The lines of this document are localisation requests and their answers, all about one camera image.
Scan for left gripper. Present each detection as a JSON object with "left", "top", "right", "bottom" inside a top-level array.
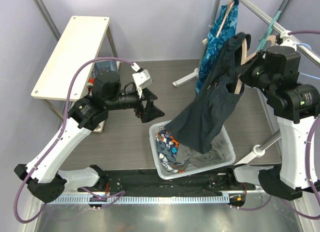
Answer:
[{"left": 105, "top": 85, "right": 165, "bottom": 122}]

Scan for dark navy shorts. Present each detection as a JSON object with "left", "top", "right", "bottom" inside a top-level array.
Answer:
[{"left": 165, "top": 32, "right": 251, "bottom": 154}]

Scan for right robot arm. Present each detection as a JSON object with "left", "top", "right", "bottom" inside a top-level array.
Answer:
[{"left": 225, "top": 45, "right": 320, "bottom": 201}]

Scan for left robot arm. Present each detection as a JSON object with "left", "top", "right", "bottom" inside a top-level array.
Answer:
[{"left": 14, "top": 69, "right": 164, "bottom": 203}]

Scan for teal plastic hanger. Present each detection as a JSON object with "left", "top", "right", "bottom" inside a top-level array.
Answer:
[{"left": 256, "top": 10, "right": 282, "bottom": 51}]

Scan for light blue hanger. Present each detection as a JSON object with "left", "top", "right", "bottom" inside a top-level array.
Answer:
[{"left": 297, "top": 43, "right": 320, "bottom": 80}]

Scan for blue floral shorts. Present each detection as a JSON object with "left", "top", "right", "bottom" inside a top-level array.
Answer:
[{"left": 195, "top": 0, "right": 239, "bottom": 93}]

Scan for beige wooden hanger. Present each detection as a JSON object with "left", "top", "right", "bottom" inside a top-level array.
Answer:
[{"left": 208, "top": 0, "right": 235, "bottom": 37}]

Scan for white laundry basket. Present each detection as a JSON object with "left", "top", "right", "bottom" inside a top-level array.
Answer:
[{"left": 149, "top": 121, "right": 236, "bottom": 180}]

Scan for patterned white cloth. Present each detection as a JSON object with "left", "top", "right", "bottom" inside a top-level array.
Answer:
[{"left": 155, "top": 130, "right": 189, "bottom": 173}]

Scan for grey cloth in basket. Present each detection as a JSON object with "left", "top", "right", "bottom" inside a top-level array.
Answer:
[{"left": 176, "top": 135, "right": 229, "bottom": 167}]

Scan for metal clothes rack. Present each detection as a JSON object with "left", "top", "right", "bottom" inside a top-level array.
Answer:
[{"left": 172, "top": 0, "right": 320, "bottom": 164}]

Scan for blue book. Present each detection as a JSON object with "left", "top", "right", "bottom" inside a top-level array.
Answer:
[{"left": 91, "top": 60, "right": 119, "bottom": 78}]

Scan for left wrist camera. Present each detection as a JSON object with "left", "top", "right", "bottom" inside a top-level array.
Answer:
[{"left": 131, "top": 62, "right": 153, "bottom": 99}]

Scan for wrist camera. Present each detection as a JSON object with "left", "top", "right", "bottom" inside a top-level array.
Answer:
[
  {"left": 275, "top": 30, "right": 297, "bottom": 51},
  {"left": 131, "top": 62, "right": 153, "bottom": 99}
]

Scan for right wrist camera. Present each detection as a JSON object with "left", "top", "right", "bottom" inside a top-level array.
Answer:
[{"left": 275, "top": 30, "right": 297, "bottom": 51}]

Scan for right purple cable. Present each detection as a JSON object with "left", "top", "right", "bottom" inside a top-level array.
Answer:
[{"left": 229, "top": 30, "right": 320, "bottom": 220}]

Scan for purple cable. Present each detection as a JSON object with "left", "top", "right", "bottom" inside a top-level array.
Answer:
[
  {"left": 229, "top": 30, "right": 320, "bottom": 220},
  {"left": 12, "top": 56, "right": 136, "bottom": 223}
]

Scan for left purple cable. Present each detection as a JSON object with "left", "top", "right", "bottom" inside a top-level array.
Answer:
[{"left": 12, "top": 56, "right": 136, "bottom": 223}]

